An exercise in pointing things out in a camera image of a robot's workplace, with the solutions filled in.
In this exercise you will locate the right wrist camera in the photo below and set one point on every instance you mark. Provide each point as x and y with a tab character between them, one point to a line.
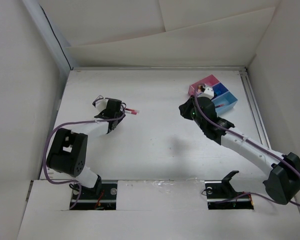
205	91

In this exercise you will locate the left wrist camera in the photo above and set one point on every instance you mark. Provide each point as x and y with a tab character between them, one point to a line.
99	101

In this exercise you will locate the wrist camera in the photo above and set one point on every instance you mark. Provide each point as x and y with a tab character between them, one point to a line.
205	91
99	101

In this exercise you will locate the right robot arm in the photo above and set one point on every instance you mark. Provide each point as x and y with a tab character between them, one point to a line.
282	170

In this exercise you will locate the aluminium rail right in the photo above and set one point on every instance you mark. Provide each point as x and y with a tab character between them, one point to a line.
256	114

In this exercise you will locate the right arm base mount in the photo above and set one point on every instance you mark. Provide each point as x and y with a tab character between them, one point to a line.
220	195

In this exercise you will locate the dark blue storage bin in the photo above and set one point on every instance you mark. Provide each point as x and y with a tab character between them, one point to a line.
219	89

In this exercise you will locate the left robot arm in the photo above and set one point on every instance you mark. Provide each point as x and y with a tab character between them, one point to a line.
68	150

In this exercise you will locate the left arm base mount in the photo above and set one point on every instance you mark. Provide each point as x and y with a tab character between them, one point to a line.
106	200

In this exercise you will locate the white foam board front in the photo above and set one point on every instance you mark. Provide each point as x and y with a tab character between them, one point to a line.
153	210

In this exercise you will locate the light blue storage bin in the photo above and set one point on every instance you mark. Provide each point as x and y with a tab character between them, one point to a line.
227	98

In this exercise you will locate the red gel pen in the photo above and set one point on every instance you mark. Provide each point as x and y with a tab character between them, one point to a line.
131	111

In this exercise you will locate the pink storage bin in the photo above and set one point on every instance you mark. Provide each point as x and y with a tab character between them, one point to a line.
210	80

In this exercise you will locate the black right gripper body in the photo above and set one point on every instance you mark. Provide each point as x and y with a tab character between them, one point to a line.
189	113

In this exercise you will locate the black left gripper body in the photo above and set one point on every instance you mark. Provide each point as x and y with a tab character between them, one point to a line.
119	115

